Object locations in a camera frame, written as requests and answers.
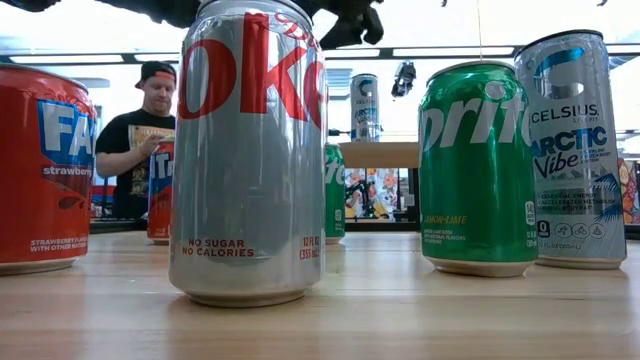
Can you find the slim Celsius Arctic Vibe can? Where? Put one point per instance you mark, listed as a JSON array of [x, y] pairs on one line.
[[575, 200], [364, 110]]

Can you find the red Fanta strawberry can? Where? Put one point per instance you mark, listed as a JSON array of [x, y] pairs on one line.
[[30, 175], [161, 200]]

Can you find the green Sprite can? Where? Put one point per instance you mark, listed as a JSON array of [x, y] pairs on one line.
[[475, 190], [334, 200]]

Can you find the black overhead light bar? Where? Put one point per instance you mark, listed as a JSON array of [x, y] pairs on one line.
[[129, 58]]

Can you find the ceiling air vent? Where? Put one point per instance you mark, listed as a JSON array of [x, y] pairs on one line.
[[339, 82]]

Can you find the person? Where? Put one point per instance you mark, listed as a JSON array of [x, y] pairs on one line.
[[130, 145]]

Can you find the silver Diet Coke can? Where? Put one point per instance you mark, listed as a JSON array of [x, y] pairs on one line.
[[240, 175]]

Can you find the colourful floral panel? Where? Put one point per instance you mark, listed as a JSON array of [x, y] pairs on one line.
[[630, 192], [380, 192]]

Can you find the black overhead camera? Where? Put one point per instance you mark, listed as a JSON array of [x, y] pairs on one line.
[[404, 80]]

